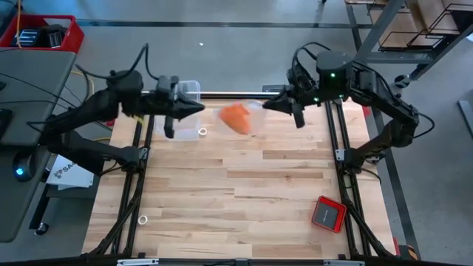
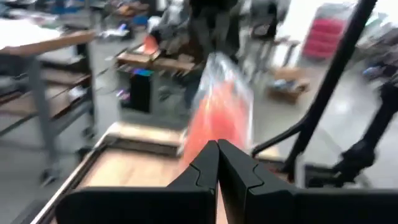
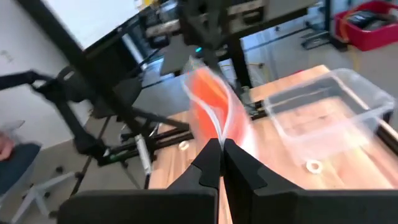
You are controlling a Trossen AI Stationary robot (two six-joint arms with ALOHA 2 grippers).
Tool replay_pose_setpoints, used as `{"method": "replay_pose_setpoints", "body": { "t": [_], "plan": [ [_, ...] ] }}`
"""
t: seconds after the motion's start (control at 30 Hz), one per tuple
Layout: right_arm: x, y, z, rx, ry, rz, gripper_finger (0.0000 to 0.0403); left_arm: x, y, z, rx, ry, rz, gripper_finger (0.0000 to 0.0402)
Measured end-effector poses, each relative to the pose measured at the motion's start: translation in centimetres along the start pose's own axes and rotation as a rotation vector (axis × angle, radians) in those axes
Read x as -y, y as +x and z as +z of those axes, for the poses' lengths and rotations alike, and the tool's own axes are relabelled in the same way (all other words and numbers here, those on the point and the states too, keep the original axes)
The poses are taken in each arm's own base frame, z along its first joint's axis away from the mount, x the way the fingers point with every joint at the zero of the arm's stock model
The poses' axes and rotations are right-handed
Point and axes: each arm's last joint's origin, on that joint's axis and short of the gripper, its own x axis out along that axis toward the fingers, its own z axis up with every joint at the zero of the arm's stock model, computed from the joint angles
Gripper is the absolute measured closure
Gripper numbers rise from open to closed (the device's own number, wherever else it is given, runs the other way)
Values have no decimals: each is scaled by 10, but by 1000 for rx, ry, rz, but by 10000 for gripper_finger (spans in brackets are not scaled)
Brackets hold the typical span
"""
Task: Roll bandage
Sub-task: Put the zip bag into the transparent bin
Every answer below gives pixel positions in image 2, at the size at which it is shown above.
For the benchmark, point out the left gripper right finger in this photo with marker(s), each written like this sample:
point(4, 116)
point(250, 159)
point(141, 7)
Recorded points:
point(280, 208)

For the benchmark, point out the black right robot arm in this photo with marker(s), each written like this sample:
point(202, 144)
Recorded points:
point(357, 155)

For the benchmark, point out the grey cart with wooden top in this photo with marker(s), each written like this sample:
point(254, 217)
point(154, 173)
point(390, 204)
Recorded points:
point(40, 93)

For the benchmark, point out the low wooden platform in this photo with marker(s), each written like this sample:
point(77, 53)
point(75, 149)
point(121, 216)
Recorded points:
point(155, 62)

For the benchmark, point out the cardboard box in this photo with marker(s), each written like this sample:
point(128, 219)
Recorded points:
point(287, 85)

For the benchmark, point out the person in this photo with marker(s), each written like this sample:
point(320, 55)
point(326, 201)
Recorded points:
point(214, 25)

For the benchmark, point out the stacked red crates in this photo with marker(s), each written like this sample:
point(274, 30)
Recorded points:
point(323, 39)

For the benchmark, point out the orange cone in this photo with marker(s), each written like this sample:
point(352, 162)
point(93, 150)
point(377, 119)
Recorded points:
point(150, 46)

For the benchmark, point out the black box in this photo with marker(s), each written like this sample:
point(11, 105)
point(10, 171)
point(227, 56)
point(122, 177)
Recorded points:
point(141, 93)

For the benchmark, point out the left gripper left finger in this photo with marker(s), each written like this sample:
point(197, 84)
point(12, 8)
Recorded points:
point(155, 205)

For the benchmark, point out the clear plastic bag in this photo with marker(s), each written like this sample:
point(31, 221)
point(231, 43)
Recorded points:
point(224, 68)

